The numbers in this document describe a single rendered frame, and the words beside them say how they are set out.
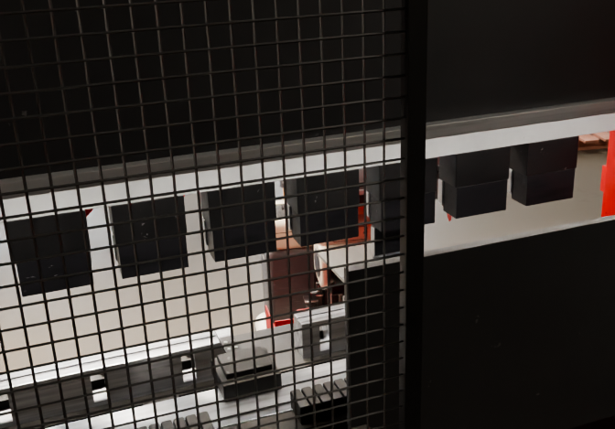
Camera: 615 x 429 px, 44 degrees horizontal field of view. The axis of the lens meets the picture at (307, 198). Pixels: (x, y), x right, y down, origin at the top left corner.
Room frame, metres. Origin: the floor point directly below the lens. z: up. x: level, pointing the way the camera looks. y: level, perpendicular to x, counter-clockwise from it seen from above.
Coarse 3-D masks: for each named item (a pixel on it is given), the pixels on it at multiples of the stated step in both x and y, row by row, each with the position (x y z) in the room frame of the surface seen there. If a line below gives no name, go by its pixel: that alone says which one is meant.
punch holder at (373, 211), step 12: (372, 168) 1.69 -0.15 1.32; (396, 168) 1.67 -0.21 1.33; (432, 168) 1.70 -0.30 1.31; (372, 180) 1.69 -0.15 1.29; (432, 180) 1.70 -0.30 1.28; (372, 192) 1.69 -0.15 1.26; (396, 192) 1.67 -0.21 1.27; (432, 192) 1.70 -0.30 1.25; (372, 204) 1.70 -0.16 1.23; (396, 204) 1.67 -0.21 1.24; (432, 204) 1.70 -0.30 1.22; (372, 216) 1.70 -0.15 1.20; (396, 216) 1.67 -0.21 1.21; (432, 216) 1.70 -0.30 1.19; (396, 228) 1.67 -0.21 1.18
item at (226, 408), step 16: (304, 368) 1.39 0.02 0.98; (320, 368) 1.38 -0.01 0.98; (336, 368) 1.38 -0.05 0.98; (304, 384) 1.33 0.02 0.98; (192, 400) 1.29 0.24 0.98; (208, 400) 1.28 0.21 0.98; (240, 400) 1.28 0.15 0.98; (272, 400) 1.28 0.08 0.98; (288, 400) 1.27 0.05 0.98; (128, 416) 1.24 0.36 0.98; (144, 416) 1.24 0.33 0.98; (224, 416) 1.23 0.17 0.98; (240, 416) 1.23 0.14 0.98; (256, 416) 1.23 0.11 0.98
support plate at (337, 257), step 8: (344, 248) 1.96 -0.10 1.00; (352, 248) 1.96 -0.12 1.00; (360, 248) 1.96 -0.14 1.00; (368, 248) 1.96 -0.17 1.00; (320, 256) 1.92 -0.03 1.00; (336, 256) 1.91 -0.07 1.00; (344, 256) 1.91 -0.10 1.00; (352, 256) 1.91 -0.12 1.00; (360, 256) 1.90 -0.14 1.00; (368, 256) 1.90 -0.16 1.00; (336, 264) 1.86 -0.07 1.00; (336, 272) 1.81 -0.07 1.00
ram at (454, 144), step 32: (512, 128) 1.77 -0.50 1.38; (544, 128) 1.80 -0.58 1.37; (576, 128) 1.83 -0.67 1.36; (608, 128) 1.86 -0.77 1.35; (288, 160) 1.58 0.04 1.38; (320, 160) 1.61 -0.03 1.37; (352, 160) 1.63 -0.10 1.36; (64, 192) 1.43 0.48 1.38; (96, 192) 1.45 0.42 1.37; (160, 192) 1.49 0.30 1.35; (192, 192) 1.51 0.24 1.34
